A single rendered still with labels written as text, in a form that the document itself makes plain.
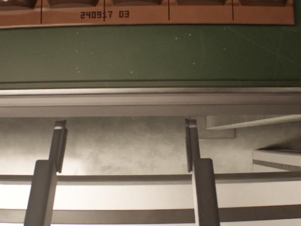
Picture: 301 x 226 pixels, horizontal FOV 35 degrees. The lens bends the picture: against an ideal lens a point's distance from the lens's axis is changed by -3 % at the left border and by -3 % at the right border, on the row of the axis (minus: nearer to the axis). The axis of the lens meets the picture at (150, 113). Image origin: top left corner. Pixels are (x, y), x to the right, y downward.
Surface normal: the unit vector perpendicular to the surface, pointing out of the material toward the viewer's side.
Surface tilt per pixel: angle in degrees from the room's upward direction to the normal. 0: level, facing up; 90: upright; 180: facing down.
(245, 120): 90
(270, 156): 90
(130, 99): 2
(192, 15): 2
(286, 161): 90
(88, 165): 0
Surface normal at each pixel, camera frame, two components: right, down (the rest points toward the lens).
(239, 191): 0.04, -0.05
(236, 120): -1.00, 0.00
